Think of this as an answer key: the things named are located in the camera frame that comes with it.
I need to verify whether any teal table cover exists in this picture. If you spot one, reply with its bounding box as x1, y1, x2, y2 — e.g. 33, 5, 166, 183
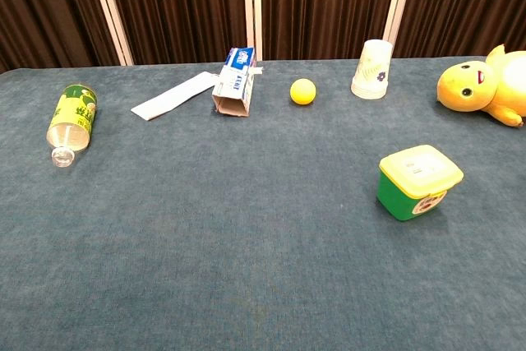
0, 56, 526, 351

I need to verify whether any green label clear plastic bottle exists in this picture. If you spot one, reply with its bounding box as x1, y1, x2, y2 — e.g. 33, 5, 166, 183
46, 84, 99, 169

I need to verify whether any white paper cup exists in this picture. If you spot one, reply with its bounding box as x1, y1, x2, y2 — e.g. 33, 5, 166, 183
350, 39, 395, 100

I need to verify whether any yellow plush toy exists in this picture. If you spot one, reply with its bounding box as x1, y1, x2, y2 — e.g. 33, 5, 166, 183
436, 44, 526, 128

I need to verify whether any dark brown curtain panel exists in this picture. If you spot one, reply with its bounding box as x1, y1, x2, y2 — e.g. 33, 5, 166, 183
261, 0, 402, 61
101, 0, 248, 65
393, 0, 526, 59
0, 0, 124, 75

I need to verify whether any blue white toothpaste box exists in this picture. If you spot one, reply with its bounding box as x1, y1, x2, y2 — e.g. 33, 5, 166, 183
211, 47, 264, 118

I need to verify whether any white paper strip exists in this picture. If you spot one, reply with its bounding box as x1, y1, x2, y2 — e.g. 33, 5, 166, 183
130, 71, 221, 122

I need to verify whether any yellow ball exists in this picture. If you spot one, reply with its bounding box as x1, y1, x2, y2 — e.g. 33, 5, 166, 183
289, 78, 317, 106

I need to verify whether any green tub with yellow lid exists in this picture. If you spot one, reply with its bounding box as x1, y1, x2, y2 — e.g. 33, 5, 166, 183
376, 144, 464, 222

